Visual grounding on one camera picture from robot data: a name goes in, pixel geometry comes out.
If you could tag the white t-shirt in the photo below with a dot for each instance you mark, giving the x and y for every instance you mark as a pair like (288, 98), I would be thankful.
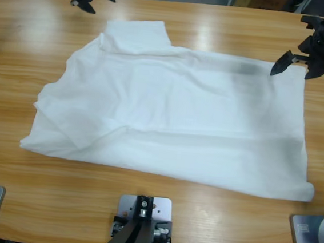
(165, 113)

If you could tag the grey chair leg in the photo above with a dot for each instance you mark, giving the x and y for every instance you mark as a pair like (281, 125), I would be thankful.
(303, 4)

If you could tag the brown cardboard box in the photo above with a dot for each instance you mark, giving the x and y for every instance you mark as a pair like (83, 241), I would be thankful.
(262, 0)

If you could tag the white mounting block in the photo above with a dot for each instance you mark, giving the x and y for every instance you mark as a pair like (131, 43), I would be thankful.
(163, 206)

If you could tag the silver metal clamp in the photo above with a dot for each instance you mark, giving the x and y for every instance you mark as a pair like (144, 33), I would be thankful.
(116, 227)
(161, 233)

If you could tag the dark camera post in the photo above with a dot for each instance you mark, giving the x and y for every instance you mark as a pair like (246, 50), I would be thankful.
(127, 241)

